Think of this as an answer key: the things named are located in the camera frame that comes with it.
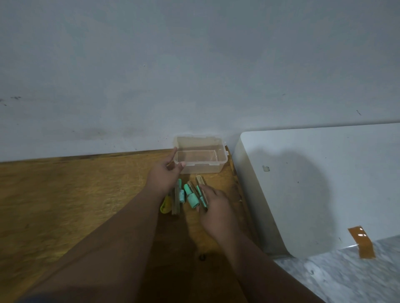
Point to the yellow plastic tool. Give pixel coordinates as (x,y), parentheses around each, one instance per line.
(165,206)

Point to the white board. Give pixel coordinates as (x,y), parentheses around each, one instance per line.
(315,187)

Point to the brass-coloured flat stick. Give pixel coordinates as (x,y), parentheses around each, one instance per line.
(176,204)
(200,184)

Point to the person's left forearm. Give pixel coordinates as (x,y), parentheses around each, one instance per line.
(103,246)

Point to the person's left hand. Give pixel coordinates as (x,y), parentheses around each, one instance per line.
(162,179)

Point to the short brass-coloured stick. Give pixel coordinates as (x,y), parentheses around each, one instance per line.
(191,186)

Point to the large green cylinder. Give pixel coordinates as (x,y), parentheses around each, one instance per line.
(191,196)

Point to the clear plastic storage box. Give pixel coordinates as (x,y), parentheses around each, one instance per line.
(203,157)

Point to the small green cylinder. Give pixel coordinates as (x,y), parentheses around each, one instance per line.
(181,192)

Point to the person's left thumb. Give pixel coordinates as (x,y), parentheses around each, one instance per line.
(180,165)

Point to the person's right fingers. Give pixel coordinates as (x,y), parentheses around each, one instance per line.
(210,196)

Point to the person's right forearm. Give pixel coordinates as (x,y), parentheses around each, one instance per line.
(265,274)

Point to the person's right hand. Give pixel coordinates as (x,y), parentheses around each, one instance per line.
(218,212)

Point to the brown tape strip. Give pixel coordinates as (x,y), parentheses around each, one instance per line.
(362,242)

